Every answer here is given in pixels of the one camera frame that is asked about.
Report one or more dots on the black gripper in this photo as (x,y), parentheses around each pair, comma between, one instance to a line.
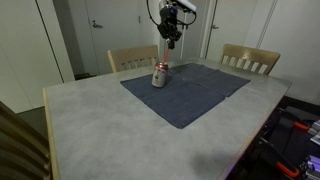
(169,26)

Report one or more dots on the red drinking straw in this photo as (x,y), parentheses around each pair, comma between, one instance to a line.
(165,56)

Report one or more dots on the silver and red soda can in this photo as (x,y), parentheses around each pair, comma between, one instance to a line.
(159,77)

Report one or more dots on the Franka robot arm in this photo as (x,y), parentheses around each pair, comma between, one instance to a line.
(165,4)

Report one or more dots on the grey double cabinet door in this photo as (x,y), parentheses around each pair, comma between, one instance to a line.
(193,43)

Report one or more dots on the light wooden slat-back chair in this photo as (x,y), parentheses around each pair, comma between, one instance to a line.
(133,54)
(250,53)

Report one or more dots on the dark blue cloth mat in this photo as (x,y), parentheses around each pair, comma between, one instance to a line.
(186,100)

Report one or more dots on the black equipment stand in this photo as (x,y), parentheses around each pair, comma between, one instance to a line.
(286,146)

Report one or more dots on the grey purple-lit device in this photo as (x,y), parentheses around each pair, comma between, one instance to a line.
(311,166)
(315,131)

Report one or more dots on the dark wooden chair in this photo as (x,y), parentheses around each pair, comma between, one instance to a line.
(20,146)

